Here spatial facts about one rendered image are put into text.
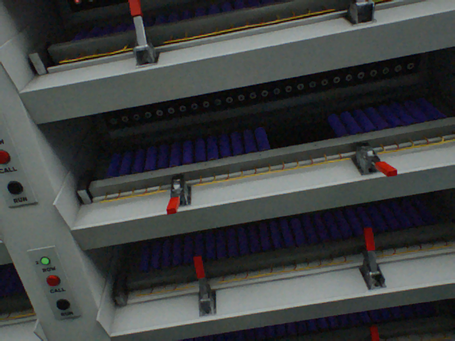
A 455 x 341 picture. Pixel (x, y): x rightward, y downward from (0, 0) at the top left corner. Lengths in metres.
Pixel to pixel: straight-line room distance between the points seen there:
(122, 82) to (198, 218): 0.21
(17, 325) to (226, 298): 0.36
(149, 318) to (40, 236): 0.21
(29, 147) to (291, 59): 0.35
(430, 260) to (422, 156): 0.19
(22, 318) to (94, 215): 0.26
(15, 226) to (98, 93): 0.22
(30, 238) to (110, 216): 0.11
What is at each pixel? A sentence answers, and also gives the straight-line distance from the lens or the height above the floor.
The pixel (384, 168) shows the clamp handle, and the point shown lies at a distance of 0.46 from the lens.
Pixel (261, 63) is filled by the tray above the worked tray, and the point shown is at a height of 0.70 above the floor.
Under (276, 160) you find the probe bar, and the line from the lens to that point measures 0.52.
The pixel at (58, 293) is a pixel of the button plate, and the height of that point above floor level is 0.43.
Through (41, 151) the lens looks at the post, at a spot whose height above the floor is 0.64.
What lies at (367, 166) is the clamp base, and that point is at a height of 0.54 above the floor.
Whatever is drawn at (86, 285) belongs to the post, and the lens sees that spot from 0.59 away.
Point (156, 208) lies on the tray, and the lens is 0.51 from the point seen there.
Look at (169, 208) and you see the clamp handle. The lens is 0.43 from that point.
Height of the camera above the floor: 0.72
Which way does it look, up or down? 19 degrees down
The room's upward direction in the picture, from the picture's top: 11 degrees counter-clockwise
